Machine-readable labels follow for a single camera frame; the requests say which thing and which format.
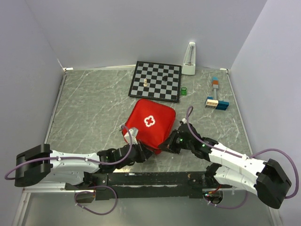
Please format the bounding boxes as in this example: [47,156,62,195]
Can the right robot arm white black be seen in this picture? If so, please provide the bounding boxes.
[159,123,292,209]

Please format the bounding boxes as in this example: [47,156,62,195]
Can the black red medicine kit case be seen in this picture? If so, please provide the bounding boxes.
[125,99,176,154]

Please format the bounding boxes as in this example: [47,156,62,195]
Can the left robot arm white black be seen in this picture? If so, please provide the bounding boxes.
[15,144,154,189]

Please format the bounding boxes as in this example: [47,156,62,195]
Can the aluminium rail frame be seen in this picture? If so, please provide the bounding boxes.
[23,182,65,193]

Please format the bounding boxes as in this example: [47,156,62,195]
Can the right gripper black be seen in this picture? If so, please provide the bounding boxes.
[159,129,194,154]

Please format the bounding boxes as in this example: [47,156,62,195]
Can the black white chessboard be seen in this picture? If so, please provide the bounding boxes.
[128,61,182,103]

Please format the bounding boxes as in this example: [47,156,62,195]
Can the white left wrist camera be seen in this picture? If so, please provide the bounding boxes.
[122,127,139,145]

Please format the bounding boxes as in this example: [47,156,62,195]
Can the white chess pawn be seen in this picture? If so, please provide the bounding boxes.
[143,79,148,87]

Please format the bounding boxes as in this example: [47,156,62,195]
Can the blue orange grey brick stick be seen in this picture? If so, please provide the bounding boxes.
[211,77,219,100]

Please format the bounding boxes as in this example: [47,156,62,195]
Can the white metronome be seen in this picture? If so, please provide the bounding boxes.
[182,42,196,75]

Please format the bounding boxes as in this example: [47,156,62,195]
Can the blue white brick block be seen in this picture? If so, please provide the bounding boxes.
[205,97,230,111]

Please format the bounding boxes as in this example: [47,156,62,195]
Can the black chess pawn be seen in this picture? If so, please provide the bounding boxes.
[162,75,168,81]

